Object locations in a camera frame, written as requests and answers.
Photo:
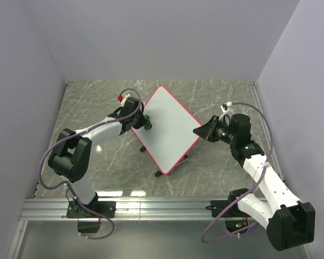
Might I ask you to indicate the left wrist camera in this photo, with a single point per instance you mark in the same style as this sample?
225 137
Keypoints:
123 98

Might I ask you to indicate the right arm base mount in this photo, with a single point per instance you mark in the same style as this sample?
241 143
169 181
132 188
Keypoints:
234 218

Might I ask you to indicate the wire whiteboard stand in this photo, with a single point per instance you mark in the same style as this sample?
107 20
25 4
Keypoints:
165 159

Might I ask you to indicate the pink framed whiteboard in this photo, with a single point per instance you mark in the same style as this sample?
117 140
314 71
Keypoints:
172 123

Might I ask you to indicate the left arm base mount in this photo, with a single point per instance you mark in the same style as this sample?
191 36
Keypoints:
88 222

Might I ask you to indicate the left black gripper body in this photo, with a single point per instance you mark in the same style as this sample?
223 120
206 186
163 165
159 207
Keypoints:
139 120

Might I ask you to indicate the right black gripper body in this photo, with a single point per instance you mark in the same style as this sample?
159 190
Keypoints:
218 131

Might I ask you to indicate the aluminium rail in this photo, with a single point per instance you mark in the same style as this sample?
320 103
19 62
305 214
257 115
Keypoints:
178 208

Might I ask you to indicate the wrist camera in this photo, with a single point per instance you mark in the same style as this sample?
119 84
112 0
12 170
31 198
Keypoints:
227 109
123 98

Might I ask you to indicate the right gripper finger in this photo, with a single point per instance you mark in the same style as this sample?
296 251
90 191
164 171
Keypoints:
202 131
207 126

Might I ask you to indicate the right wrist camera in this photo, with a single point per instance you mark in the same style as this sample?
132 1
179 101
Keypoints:
227 109

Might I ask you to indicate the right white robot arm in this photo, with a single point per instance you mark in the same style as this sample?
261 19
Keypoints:
288 221

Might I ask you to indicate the green whiteboard eraser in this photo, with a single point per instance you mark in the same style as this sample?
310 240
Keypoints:
147 125

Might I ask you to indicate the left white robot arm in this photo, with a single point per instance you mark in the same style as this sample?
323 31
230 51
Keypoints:
70 158

